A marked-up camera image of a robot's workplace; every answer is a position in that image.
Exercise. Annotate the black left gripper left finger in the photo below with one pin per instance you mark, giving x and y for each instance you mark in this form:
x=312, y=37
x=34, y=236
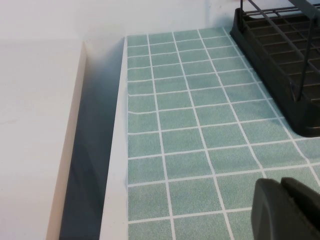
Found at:
x=270, y=212

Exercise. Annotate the black plastic drain tray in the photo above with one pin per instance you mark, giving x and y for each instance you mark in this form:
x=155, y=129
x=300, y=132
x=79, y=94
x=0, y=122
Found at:
x=275, y=82

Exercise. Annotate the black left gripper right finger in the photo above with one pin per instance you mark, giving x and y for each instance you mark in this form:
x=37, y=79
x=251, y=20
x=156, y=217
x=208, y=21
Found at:
x=308, y=200

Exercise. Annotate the white board with beige edge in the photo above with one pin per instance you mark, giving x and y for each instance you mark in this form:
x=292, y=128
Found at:
x=30, y=125

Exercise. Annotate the green checkered tablecloth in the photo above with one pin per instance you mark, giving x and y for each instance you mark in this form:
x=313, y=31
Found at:
x=187, y=125

